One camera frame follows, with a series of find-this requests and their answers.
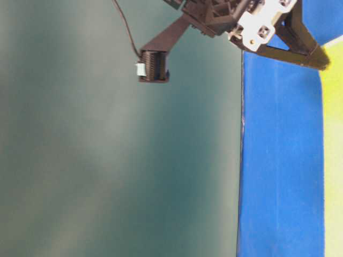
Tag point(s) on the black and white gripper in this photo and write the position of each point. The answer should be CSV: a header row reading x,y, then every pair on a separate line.
x,y
254,24

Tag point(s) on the blue table mat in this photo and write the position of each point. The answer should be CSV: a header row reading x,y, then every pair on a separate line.
x,y
282,168

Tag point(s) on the yellow-green towel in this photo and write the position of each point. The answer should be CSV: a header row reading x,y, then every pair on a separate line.
x,y
331,80

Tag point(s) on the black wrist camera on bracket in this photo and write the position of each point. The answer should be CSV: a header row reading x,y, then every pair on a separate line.
x,y
152,65

